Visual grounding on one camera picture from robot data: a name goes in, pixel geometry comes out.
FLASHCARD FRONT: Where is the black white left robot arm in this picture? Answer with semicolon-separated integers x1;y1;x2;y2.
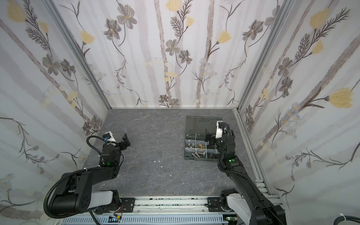
43;132;131;219

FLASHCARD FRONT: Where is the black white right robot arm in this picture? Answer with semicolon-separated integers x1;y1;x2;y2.
205;130;287;225

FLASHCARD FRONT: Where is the green plastic organizer box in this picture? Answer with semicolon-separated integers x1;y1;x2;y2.
184;116;222;162

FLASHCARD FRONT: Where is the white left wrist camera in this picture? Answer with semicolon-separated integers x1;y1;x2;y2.
102;131;117;145

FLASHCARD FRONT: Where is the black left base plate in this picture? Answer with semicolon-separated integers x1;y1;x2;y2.
113;198;136;213

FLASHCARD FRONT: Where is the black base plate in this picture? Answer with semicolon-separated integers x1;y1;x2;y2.
206;197;225;212
113;198;136;213

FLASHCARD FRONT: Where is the black corrugated cable conduit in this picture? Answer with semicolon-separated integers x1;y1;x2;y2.
43;167;102;219

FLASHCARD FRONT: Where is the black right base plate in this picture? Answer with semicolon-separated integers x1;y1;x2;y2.
206;197;225;212

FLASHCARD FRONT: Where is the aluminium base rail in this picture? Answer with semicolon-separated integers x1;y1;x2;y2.
53;195;287;223

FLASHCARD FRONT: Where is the white slotted cable duct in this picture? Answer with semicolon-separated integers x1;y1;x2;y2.
61;215;229;225

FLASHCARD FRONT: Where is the black cable corner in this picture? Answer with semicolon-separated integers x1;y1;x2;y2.
333;213;360;225

